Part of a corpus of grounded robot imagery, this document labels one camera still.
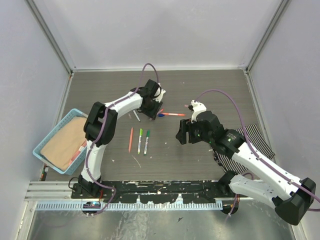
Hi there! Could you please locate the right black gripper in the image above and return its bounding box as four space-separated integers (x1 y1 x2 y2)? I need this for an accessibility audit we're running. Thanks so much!
176 117 214 145

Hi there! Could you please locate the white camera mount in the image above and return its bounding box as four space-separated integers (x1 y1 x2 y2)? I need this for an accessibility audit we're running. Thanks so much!
188 100 207 122
152 87 166 103

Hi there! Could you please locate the orange slim pen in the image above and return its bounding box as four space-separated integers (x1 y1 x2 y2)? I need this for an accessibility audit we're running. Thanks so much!
128 127 134 153

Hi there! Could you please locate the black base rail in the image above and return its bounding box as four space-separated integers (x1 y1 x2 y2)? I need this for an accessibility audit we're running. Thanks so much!
71 179 250 204

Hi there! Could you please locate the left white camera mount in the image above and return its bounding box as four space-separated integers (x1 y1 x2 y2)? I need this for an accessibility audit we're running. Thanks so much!
152 87 166 103

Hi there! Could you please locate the light blue plastic basket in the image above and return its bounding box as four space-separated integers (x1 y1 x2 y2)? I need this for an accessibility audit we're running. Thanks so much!
32 108 88 176

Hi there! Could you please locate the white marker lime end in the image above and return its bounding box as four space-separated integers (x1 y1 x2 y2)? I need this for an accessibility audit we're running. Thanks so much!
137 128 143 155

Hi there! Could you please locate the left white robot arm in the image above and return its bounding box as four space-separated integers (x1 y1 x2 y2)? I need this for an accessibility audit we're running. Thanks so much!
74 79 166 199

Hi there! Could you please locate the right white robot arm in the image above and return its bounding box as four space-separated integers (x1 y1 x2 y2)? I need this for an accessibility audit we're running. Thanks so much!
175 111 316 226

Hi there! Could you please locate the white marker green end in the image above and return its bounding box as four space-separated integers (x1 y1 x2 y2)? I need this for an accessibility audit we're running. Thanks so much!
143 129 151 156

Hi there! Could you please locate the orange white marker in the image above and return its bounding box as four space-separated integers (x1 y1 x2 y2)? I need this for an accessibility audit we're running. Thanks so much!
163 112 186 117

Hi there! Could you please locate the striped black white cloth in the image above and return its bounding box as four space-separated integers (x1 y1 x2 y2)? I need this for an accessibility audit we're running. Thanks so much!
212 123 276 174

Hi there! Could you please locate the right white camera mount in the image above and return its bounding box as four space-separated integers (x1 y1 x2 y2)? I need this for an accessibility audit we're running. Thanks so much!
188 100 207 122

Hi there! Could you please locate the white marker blue end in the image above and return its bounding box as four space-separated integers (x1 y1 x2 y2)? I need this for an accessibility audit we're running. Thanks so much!
133 110 141 122

